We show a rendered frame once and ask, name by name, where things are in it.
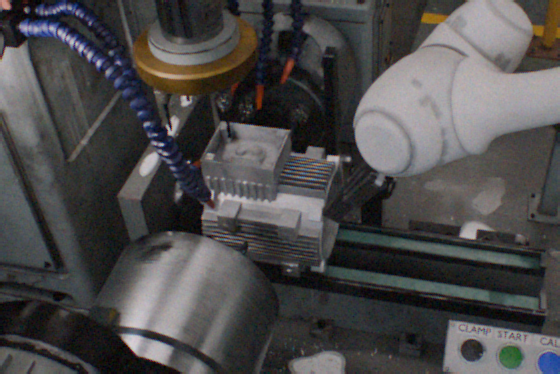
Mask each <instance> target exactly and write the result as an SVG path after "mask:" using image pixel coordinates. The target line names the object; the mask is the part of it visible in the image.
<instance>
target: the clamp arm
mask: <svg viewBox="0 0 560 374"><path fill-rule="evenodd" d="M319 68H323V92H324V118H325V129H324V132H323V135H322V140H324V141H325V143H326V157H327V155H333V156H339V155H341V156H339V157H341V160H342V159H343V156H344V155H342V154H340V144H339V100H338V56H337V47H330V46H326V47H325V50H324V52H323V55H322V57H321V59H320V61H319Z"/></svg>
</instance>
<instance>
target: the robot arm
mask: <svg viewBox="0 0 560 374"><path fill-rule="evenodd" d="M532 37H533V27H532V25H531V23H530V21H529V19H528V17H527V15H526V14H525V13H524V11H523V10H522V9H521V8H520V7H519V6H518V5H517V4H516V3H515V2H513V1H512V0H470V1H468V2H467V3H465V4H464V5H462V6H461V7H460V8H458V9H457V10H456V11H455V12H454V13H453V14H452V15H451V16H450V17H449V18H448V19H447V20H446V21H445V22H444V23H442V24H440V25H439V26H438V27H437V28H436V29H435V30H434V32H433V33H432V34H431V35H430V36H429V38H428V39H427V40H426V41H425V42H424V43H423V45H422V46H421V47H420V48H419V49H418V50H417V51H416V52H415V53H414V54H411V55H409V56H407V57H405V58H403V59H402V60H401V61H399V62H398V63H396V64H395V65H393V66H392V67H391V68H390V69H387V70H386V71H385V72H384V73H383V74H382V75H381V76H380V77H379V78H378V79H377V80H376V81H375V82H374V83H373V84H372V85H371V86H370V87H369V89H368V90H367V91H366V93H365V94H364V96H363V97H362V99H361V101H360V103H359V105H358V107H357V110H356V113H355V116H354V121H353V128H354V131H355V140H356V144H357V147H358V149H359V152H360V154H361V155H362V156H361V157H360V159H359V160H358V162H357V163H356V164H355V166H354V167H353V168H352V169H351V173H352V175H351V176H350V177H349V178H348V179H347V184H344V185H343V186H342V187H341V188H340V189H339V191H338V192H337V193H336V194H335V195H334V196H333V198H332V199H331V200H330V201H329V202H328V204H327V205H326V206H325V207H324V209H323V212H322V215H323V216H325V217H327V218H328V219H330V220H332V221H334V222H336V223H339V222H340V221H341V220H342V218H343V217H344V216H345V215H346V214H347V213H348V212H349V211H350V209H351V208H352V207H354V208H356V209H358V208H359V207H360V206H361V205H362V204H364V203H365V202H366V201H367V200H368V199H370V198H371V197H372V196H373V195H374V194H376V193H377V192H378V191H380V190H383V189H384V188H387V186H388V182H387V180H386V179H384V177H386V176H391V177H409V176H414V175H418V174H421V173H424V172H427V171H428V170H430V169H432V168H433V167H440V166H443V165H445V164H447V163H449V162H452V161H455V160H458V159H462V158H465V157H468V156H472V155H475V154H482V153H483V152H485V151H486V150H487V148H488V147H489V145H490V143H491V142H492V141H493V140H494V139H495V138H497V137H499V136H501V135H504V134H507V133H512V132H517V131H522V130H527V129H533V128H538V127H543V126H548V125H553V124H557V123H560V67H557V68H553V69H549V70H544V71H538V72H531V73H521V74H512V73H513V72H514V71H515V70H516V68H517V67H518V66H519V64H520V63H521V61H522V59H523V57H524V55H525V53H526V51H527V49H528V47H529V45H530V42H531V40H532Z"/></svg>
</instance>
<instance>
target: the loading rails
mask: <svg viewBox="0 0 560 374"><path fill-rule="evenodd" d="M252 262H253V263H254V264H255V265H256V266H257V267H258V268H259V269H260V270H261V271H262V272H263V273H264V274H265V276H266V278H267V279H268V280H269V281H270V282H271V285H272V286H273V288H274V290H275V292H276V294H277V297H278V301H279V315H278V317H283V318H289V319H295V320H301V321H306V322H311V323H310V326H309V330H308V335H309V337H310V338H316V339H322V340H327V341H330V339H331V335H332V331H333V327H334V326H335V327H341V328H347V329H353V330H359V331H364V332H370V333H376V334H382V335H387V336H394V337H400V342H399V348H398V352H399V353H402V354H407V355H413V356H419V357H420V356H421V353H422V347H423V342H429V343H435V344H440V345H445V343H446V335H447V328H448V320H449V319H452V320H458V321H464V322H470V323H476V324H482V325H488V326H494V327H500V328H506V329H512V330H518V331H524V332H530V333H536V334H541V333H542V329H543V326H544V322H545V319H546V309H547V295H543V294H541V295H540V291H541V288H542V284H543V279H544V275H545V272H546V267H547V249H542V248H536V247H529V246H522V245H515V244H508V243H501V242H494V241H487V240H480V239H473V238H466V237H459V236H452V235H445V234H439V233H432V232H425V231H418V230H411V229H404V228H397V227H390V226H382V225H375V224H368V223H361V222H354V221H347V220H341V221H340V222H339V223H338V229H337V234H336V238H335V242H334V245H333V248H332V251H331V255H330V258H329V261H327V264H326V268H325V271H323V272H318V271H312V270H310V266H308V269H307V272H304V271H301V273H300V277H299V278H297V277H291V276H285V275H282V268H281V265H279V264H273V263H268V262H262V261H256V260H253V261H252ZM539 295H540V298H539Z"/></svg>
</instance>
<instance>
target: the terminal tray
mask: <svg viewBox="0 0 560 374"><path fill-rule="evenodd" d="M223 125H227V124H226V123H225V122H222V121H221V123H220V125H219V126H218V128H217V130H216V132H215V134H214V135H213V137H212V139H211V141H210V143H209V144H208V146H207V148H206V150H205V152H204V154H203V155H202V157H201V159H200V161H201V168H202V173H203V178H204V180H205V184H206V185H207V186H208V188H209V189H212V190H217V193H218V195H220V194H221V193H224V196H227V195H228V194H231V197H235V195H238V197H239V198H242V197H243V196H245V198H246V199H247V200H248V199H249V198H250V197H253V200H254V201H256V200H257V198H260V201H261V202H263V201H264V200H265V199H266V200H268V203H271V202H272V200H273V201H275V200H276V196H277V184H278V179H280V174H281V170H283V166H284V163H285V162H286V159H287V157H289V155H291V140H290V130H283V129H275V128H268V127H260V126H253V125H245V124H237V123H230V122H229V125H230V129H231V136H232V137H231V138H228V132H227V129H226V128H223ZM279 132H283V135H278V133H279ZM208 154H211V155H212V157H211V158H208V157H207V155H208ZM266 162H269V163H270V165H269V166H265V163H266Z"/></svg>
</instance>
